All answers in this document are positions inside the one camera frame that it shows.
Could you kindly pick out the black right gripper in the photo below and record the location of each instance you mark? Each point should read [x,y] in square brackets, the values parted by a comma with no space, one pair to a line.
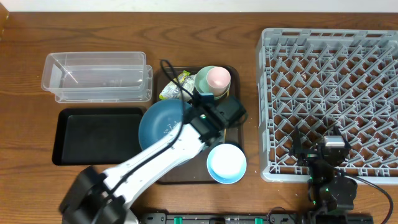
[309,154]

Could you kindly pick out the yellow green snack wrapper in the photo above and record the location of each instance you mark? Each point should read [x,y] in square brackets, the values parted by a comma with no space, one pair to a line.
[171,90]

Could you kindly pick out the dark blue plate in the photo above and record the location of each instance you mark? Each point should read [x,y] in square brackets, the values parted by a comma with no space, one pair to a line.
[158,121]

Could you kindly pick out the light blue bowl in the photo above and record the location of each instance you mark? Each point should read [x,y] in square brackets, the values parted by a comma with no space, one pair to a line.
[226,163]

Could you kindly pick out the white tissue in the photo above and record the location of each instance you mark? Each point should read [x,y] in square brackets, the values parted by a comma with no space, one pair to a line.
[189,85]

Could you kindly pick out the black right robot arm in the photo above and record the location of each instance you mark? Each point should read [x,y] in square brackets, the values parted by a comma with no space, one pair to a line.
[332,194]

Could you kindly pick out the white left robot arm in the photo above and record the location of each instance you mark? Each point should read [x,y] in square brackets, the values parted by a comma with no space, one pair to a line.
[107,197]

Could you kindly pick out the grey plastic dishwasher rack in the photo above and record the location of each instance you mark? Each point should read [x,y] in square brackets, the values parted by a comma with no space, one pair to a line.
[316,80]

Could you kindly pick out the mint green bowl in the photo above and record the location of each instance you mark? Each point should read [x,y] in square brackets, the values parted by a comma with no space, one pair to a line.
[201,85]

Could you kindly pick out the pink cup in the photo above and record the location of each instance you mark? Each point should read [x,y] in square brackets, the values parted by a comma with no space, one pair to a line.
[218,79]

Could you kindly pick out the brown serving tray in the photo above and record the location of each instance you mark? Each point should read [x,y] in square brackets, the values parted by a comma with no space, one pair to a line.
[194,171]

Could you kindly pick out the black rectangular tray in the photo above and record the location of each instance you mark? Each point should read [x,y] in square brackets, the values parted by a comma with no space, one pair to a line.
[96,136]

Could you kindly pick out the clear plastic bin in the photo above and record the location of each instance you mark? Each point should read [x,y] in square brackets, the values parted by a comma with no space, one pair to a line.
[98,77]

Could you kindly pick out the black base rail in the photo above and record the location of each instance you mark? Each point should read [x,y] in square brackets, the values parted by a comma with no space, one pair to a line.
[277,218]

